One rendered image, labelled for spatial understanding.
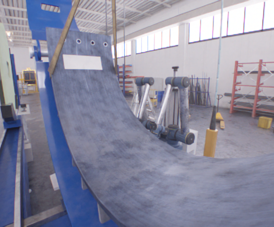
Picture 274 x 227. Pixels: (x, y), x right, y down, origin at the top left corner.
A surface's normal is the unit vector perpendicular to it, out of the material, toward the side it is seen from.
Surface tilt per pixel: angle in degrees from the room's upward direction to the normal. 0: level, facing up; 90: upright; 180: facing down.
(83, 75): 65
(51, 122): 55
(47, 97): 69
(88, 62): 75
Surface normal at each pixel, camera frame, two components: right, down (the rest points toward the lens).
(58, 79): 0.53, -0.25
